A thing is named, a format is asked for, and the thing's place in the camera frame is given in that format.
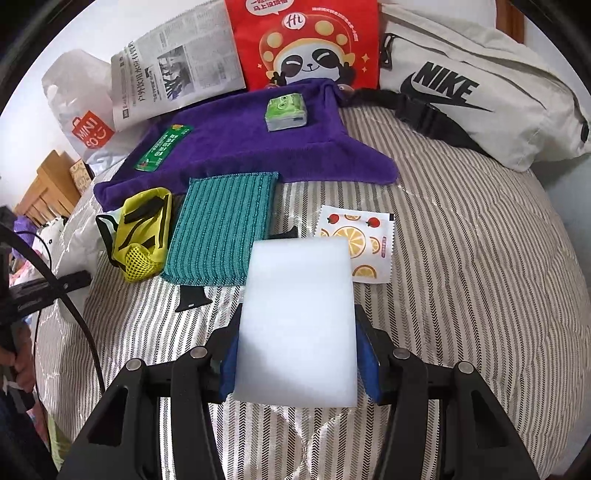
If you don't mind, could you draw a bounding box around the green sachet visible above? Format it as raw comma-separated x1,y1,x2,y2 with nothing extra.
134,124,192,172

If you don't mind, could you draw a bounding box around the teal striped cleaning cloth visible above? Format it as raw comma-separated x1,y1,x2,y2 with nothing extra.
161,172,280,288

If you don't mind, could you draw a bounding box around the red panda print bag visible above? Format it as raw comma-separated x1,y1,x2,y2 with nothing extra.
225,0,382,93

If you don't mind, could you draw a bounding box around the newspaper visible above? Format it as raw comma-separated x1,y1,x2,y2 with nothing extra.
111,0,247,132

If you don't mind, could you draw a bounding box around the fruit print wipe packet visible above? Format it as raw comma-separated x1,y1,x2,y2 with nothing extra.
314,204,396,283

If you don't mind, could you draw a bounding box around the wooden furniture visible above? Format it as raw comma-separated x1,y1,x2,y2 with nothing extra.
14,150,79,227

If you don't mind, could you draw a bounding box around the white foam sponge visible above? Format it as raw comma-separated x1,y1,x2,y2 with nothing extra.
231,237,360,408

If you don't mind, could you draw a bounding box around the black cable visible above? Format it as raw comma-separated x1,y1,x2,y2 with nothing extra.
0,222,107,393

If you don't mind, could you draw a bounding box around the beige waist bag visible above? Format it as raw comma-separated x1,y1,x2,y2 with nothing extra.
348,4,591,174

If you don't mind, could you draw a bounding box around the person's left hand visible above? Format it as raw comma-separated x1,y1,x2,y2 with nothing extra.
0,342,37,394

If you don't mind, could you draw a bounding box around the black watch strap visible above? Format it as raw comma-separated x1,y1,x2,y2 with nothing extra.
177,285,213,313

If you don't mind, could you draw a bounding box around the yellow mesh pouch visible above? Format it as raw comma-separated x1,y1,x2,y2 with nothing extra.
95,187,175,283

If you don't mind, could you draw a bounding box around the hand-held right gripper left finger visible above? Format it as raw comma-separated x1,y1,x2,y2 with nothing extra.
55,302,243,480

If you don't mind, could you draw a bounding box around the white plastic shopping bag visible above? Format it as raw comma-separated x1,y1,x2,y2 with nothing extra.
41,51,153,167

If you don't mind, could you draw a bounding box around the purple towel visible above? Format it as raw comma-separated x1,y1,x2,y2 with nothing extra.
93,78,400,213

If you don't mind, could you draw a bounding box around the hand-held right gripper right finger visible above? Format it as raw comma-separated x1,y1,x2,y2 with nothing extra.
353,305,541,480

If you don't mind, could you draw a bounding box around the green tissue pack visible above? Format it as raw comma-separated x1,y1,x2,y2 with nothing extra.
265,93,308,132

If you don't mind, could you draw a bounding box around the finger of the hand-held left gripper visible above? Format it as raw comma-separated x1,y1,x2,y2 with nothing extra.
53,271,91,291

